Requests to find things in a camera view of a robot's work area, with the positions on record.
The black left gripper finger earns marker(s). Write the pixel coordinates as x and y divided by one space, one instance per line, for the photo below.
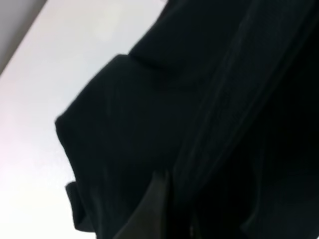
148 221

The black short sleeve shirt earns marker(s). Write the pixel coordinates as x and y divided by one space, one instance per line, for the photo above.
222 94

